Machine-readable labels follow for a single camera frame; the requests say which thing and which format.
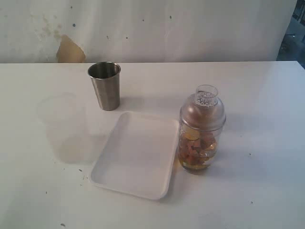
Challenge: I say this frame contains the clear plastic shaker lid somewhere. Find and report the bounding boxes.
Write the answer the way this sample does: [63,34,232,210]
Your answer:
[180,84,226,132]

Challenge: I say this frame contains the clear plastic shaker cup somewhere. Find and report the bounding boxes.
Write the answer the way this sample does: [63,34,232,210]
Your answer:
[177,124,226,175]

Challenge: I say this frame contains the stainless steel cup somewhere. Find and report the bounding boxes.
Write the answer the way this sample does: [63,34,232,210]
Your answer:
[88,62,121,111]

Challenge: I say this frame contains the translucent plastic container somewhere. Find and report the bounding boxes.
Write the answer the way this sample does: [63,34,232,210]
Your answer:
[37,93,92,164]

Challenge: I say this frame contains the white rectangular tray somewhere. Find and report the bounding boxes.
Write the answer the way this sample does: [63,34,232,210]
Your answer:
[88,112,179,200]

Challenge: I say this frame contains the brown coins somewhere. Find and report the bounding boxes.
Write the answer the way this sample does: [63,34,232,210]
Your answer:
[178,128,218,170]

